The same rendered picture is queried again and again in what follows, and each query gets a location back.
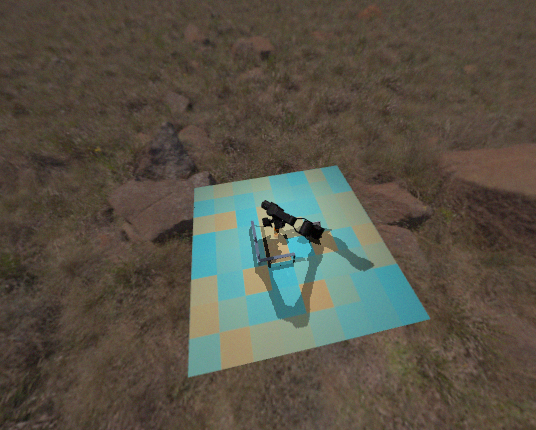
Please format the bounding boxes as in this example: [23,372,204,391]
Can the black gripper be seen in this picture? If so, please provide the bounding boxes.
[262,216,279,228]

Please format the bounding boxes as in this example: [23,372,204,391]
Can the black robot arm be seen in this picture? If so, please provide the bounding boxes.
[261,200,325,240]

